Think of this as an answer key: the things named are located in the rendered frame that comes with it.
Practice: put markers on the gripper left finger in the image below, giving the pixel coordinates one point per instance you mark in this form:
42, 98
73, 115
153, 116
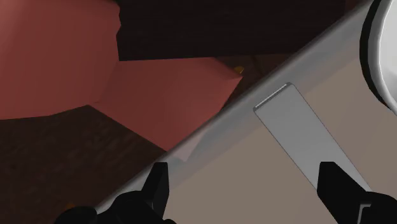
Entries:
158, 186

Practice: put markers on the beige table with grey edge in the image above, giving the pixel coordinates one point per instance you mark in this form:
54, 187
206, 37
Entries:
248, 186

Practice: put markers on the grey flat rectangular slab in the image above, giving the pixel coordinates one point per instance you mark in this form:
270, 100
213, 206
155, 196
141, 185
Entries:
297, 130

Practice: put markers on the small yellow object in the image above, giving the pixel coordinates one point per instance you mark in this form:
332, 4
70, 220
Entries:
239, 69

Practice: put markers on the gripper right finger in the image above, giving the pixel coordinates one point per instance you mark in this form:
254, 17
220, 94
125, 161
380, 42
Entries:
338, 189

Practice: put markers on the red sofa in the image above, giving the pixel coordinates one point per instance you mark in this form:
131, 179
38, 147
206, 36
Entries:
46, 62

